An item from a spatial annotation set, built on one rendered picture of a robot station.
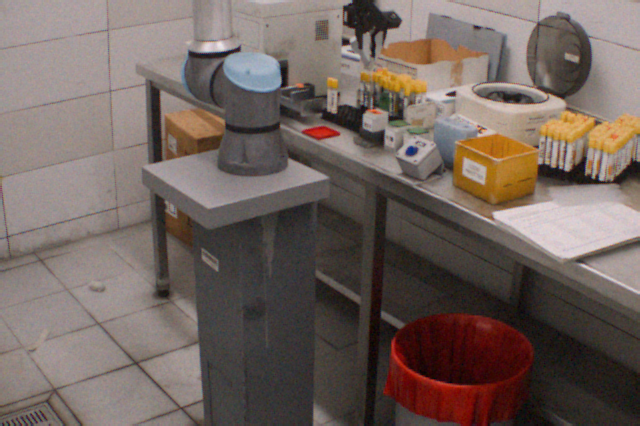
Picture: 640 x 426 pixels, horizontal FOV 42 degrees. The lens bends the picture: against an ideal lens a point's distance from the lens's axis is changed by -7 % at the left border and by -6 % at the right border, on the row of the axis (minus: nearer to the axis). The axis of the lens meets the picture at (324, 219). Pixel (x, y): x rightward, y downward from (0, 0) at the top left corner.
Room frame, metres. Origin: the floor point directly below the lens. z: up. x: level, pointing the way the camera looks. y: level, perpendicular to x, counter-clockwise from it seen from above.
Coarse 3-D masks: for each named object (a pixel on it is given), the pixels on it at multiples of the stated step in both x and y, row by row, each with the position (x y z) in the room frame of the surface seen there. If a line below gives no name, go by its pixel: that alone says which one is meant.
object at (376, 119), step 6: (366, 114) 2.04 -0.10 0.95; (372, 114) 2.03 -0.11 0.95; (378, 114) 2.03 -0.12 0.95; (384, 114) 2.04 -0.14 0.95; (366, 120) 2.04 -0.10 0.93; (372, 120) 2.02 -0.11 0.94; (378, 120) 2.02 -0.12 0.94; (384, 120) 2.04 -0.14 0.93; (366, 126) 2.03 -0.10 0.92; (372, 126) 2.02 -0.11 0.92; (378, 126) 2.03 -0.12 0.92; (384, 126) 2.04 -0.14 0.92
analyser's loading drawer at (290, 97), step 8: (280, 88) 2.26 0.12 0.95; (288, 88) 2.27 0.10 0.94; (296, 88) 2.28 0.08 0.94; (280, 96) 2.26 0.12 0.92; (288, 96) 2.27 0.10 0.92; (296, 96) 2.23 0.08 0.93; (304, 96) 2.24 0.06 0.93; (280, 104) 2.25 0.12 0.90; (288, 104) 2.22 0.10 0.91; (296, 104) 2.22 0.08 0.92; (304, 104) 2.18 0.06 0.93; (312, 104) 2.19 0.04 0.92; (320, 104) 2.21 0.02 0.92; (304, 112) 2.18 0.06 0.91; (312, 112) 2.19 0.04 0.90; (320, 112) 2.21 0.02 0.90
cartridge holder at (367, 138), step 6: (360, 132) 2.05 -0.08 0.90; (366, 132) 2.03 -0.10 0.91; (372, 132) 2.01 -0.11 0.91; (378, 132) 2.02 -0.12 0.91; (384, 132) 2.03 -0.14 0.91; (354, 138) 2.04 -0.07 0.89; (360, 138) 2.03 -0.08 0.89; (366, 138) 2.03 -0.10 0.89; (372, 138) 2.01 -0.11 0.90; (378, 138) 2.02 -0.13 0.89; (360, 144) 2.02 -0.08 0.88; (366, 144) 2.00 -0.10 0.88; (372, 144) 2.01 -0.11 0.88; (378, 144) 2.02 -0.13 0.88
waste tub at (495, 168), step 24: (456, 144) 1.77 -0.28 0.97; (480, 144) 1.81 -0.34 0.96; (504, 144) 1.82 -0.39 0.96; (456, 168) 1.77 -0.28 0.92; (480, 168) 1.71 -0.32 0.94; (504, 168) 1.68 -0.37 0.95; (528, 168) 1.72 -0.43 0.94; (480, 192) 1.70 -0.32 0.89; (504, 192) 1.68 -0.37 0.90; (528, 192) 1.73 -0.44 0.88
